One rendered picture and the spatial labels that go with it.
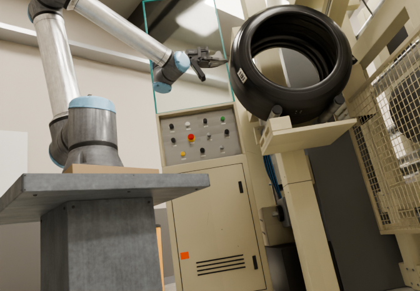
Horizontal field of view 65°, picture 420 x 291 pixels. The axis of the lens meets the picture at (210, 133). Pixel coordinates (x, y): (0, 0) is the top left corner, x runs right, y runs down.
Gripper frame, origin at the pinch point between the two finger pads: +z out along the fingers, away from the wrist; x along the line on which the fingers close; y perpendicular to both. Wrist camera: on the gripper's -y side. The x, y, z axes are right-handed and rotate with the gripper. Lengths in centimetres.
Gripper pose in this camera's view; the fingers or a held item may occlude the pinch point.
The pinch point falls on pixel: (225, 62)
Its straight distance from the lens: 169.4
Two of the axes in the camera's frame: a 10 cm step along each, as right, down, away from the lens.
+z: 10.0, -0.4, -0.1
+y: -0.4, -9.5, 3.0
